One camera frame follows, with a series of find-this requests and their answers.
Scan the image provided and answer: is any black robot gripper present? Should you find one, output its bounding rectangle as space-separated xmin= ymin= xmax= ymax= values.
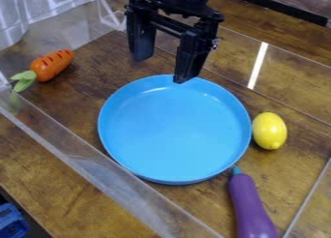
xmin=125 ymin=0 xmax=224 ymax=83

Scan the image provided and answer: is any orange toy carrot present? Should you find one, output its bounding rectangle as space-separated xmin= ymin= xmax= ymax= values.
xmin=10 ymin=48 xmax=74 ymax=93

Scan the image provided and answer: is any blue round plate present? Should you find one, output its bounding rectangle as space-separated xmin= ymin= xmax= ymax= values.
xmin=98 ymin=74 xmax=250 ymax=185

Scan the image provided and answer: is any white mesh curtain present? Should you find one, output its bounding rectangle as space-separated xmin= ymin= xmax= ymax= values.
xmin=0 ymin=0 xmax=94 ymax=50

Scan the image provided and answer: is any yellow toy lemon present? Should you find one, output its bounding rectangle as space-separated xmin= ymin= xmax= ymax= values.
xmin=252 ymin=112 xmax=286 ymax=150

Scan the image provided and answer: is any purple toy eggplant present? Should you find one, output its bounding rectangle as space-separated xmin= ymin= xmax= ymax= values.
xmin=228 ymin=166 xmax=278 ymax=238

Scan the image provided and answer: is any blue box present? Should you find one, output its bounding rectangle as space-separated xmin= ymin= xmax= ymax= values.
xmin=0 ymin=203 xmax=29 ymax=238

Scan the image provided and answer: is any clear acrylic corner bracket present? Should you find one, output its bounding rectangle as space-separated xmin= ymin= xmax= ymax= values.
xmin=96 ymin=0 xmax=126 ymax=32

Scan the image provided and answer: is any clear acrylic front wall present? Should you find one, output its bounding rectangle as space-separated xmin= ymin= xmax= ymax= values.
xmin=0 ymin=74 xmax=224 ymax=238

